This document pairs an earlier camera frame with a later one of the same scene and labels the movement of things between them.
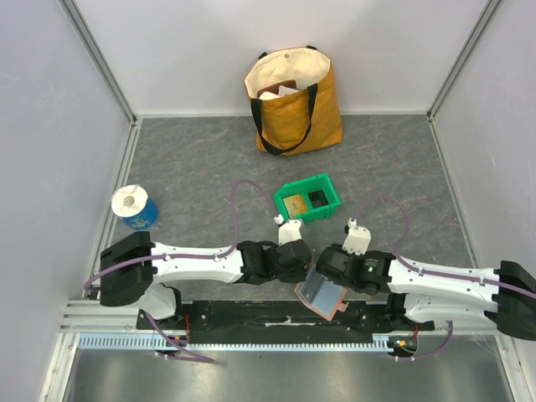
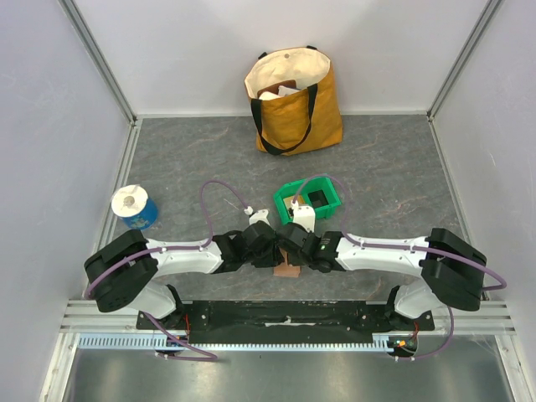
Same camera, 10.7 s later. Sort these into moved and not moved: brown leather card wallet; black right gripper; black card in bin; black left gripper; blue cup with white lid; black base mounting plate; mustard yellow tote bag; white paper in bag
Moved: brown leather card wallet; black right gripper; black left gripper
Not moved: white paper in bag; blue cup with white lid; mustard yellow tote bag; black base mounting plate; black card in bin
